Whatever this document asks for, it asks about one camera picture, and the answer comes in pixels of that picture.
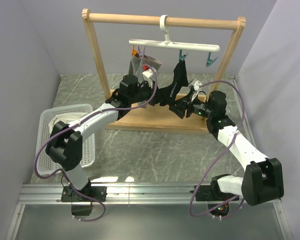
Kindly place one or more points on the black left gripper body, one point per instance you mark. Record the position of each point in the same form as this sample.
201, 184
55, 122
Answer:
143, 94

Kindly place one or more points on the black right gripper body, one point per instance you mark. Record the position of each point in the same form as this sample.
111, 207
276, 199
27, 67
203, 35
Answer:
193, 105

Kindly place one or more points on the black underwear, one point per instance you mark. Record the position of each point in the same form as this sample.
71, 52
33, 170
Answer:
180, 80

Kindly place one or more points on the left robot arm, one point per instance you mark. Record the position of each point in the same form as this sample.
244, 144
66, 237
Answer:
65, 145

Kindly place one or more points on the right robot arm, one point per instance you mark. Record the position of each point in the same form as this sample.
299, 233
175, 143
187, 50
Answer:
263, 176

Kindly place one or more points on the grey striped underwear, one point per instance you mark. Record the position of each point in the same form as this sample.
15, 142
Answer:
136, 65

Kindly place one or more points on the white plastic hanger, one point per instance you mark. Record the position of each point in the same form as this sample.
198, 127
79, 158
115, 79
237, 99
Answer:
169, 44

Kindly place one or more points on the wooden clothes rack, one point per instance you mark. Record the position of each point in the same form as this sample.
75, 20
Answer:
159, 118

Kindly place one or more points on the purple clothes peg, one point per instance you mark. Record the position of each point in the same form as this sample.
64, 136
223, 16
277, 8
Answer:
141, 52

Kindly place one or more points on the orange clothes peg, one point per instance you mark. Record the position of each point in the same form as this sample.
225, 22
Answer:
134, 51

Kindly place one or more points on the white cloth in basket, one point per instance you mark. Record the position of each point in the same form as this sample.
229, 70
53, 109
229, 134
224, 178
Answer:
65, 118

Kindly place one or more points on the white plastic basket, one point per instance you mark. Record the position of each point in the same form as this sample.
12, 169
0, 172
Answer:
45, 166

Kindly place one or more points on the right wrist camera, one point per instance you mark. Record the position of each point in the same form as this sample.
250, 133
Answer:
195, 89

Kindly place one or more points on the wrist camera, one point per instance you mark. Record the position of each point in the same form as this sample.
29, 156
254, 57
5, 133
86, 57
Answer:
149, 73
195, 89

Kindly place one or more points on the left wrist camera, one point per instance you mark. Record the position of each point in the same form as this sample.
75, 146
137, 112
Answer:
149, 73

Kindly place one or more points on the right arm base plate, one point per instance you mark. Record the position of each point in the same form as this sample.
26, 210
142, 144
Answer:
206, 194

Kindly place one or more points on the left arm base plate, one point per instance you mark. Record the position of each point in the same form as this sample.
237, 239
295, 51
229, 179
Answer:
95, 192

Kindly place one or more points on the aluminium rail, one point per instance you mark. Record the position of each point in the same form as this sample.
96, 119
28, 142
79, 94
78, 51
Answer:
127, 193

